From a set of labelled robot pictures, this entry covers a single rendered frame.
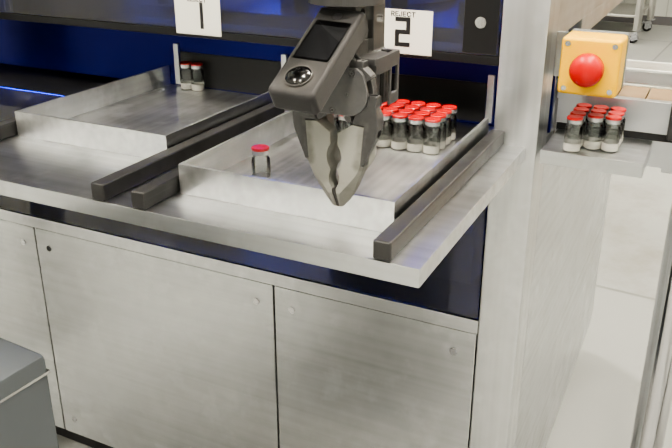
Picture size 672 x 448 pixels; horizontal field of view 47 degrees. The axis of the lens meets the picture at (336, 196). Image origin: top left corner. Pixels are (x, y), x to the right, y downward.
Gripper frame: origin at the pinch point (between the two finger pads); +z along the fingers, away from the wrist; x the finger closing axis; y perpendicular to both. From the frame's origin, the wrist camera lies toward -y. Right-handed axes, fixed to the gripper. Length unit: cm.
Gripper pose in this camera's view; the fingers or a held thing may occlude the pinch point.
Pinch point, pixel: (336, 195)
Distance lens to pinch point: 77.6
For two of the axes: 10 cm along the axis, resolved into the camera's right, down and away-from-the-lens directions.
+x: -9.0, -1.6, 4.1
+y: 4.4, -3.2, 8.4
